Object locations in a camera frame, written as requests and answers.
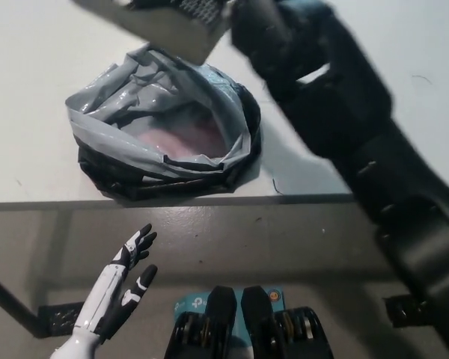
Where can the black teal robot torso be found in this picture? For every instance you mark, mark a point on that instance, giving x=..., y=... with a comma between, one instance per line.
x=224, y=310

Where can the black metal table leg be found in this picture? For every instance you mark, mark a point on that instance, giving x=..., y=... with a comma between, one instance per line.
x=7, y=295

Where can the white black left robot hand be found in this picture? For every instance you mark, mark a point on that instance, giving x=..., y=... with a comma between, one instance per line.
x=101, y=291

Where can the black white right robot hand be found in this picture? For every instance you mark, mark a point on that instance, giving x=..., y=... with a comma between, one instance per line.
x=149, y=3

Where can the grey perforated rectangular plastic basket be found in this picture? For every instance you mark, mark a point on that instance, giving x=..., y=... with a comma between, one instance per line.
x=164, y=37

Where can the grey and black plastic bag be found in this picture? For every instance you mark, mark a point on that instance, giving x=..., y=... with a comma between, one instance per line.
x=97, y=112

